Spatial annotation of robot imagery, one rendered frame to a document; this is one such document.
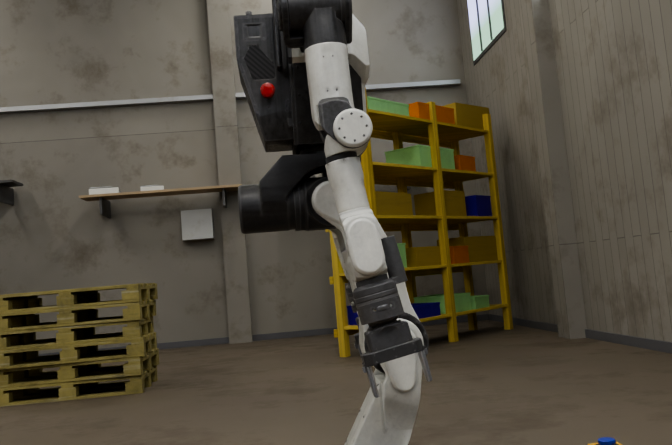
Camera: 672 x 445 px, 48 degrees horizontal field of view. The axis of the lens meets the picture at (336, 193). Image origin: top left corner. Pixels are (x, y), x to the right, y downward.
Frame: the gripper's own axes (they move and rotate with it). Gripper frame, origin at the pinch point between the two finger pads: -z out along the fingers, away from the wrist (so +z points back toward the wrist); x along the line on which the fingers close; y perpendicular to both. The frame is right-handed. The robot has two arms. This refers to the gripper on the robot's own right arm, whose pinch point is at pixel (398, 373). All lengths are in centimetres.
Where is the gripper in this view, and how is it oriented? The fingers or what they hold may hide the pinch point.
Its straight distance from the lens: 151.7
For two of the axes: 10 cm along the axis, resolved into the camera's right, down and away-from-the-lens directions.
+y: -0.8, 1.6, 9.8
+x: 9.6, -2.6, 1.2
